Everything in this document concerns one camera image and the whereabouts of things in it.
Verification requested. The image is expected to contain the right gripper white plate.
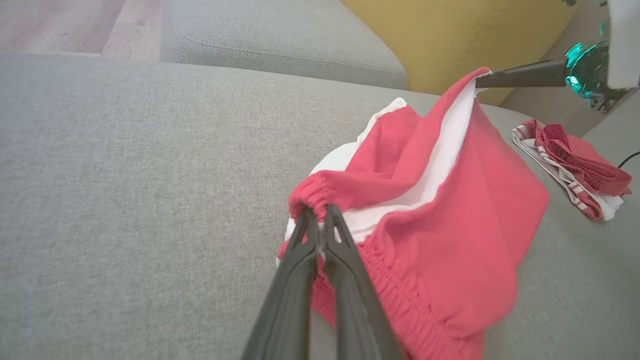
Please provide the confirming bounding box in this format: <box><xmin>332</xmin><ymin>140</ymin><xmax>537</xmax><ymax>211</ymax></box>
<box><xmin>475</xmin><ymin>0</ymin><xmax>640</xmax><ymax>113</ymax></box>

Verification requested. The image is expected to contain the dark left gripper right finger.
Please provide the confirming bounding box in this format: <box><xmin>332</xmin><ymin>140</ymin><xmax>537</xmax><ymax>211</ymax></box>
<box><xmin>322</xmin><ymin>204</ymin><xmax>406</xmax><ymax>360</ymax></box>

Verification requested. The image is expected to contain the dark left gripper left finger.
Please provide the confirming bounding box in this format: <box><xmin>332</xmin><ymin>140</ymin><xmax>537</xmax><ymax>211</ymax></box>
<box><xmin>241</xmin><ymin>207</ymin><xmax>321</xmax><ymax>360</ymax></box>

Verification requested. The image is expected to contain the red Bulls basketball jersey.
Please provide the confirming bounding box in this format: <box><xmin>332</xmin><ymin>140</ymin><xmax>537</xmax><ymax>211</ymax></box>
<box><xmin>512</xmin><ymin>119</ymin><xmax>633</xmax><ymax>222</ymax></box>

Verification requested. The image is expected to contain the red shorts white trim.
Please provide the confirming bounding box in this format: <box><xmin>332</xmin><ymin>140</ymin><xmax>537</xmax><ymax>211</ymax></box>
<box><xmin>276</xmin><ymin>66</ymin><xmax>551</xmax><ymax>360</ymax></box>

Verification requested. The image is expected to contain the yellow cushion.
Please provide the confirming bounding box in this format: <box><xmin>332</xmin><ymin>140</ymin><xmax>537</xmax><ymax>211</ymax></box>
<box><xmin>340</xmin><ymin>0</ymin><xmax>579</xmax><ymax>107</ymax></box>

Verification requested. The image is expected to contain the grey sofa seat cushion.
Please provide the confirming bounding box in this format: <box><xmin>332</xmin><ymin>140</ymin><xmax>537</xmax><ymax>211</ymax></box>
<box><xmin>0</xmin><ymin>54</ymin><xmax>640</xmax><ymax>360</ymax></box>

